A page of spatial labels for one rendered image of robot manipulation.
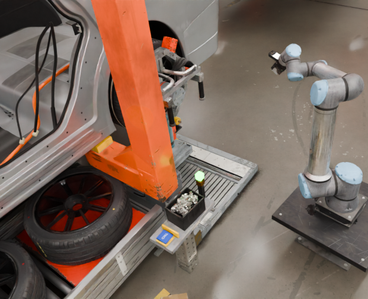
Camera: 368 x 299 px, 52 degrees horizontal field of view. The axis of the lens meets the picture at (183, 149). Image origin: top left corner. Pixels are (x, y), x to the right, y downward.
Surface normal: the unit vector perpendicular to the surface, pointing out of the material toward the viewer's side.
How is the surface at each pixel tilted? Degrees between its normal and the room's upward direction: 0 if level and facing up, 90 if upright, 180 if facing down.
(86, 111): 90
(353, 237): 0
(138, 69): 90
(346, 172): 5
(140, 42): 90
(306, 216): 0
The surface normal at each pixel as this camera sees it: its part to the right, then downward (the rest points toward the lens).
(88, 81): 0.79, 0.33
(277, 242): -0.12, -0.75
